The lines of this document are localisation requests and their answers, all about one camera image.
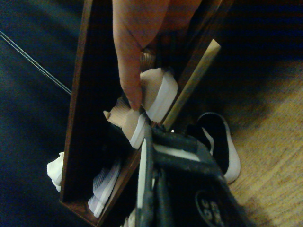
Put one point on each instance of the black curtain stand pole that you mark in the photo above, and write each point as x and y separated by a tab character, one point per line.
35	63

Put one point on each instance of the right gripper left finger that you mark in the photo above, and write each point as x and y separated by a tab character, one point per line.
148	189

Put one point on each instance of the black shoe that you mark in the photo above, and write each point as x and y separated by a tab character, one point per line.
220	146

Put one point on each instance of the person's hand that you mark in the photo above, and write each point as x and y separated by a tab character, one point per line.
142	26

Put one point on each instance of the white shoe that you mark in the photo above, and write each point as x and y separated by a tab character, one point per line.
55	170

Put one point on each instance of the lilac shoe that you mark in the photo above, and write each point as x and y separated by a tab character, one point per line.
104	186

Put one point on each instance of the brown shoe rack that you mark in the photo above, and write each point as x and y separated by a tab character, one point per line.
90	94

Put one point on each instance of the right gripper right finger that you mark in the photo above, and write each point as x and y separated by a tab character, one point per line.
187	156

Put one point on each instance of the tan shoe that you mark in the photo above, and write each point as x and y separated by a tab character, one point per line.
129	125
158	92

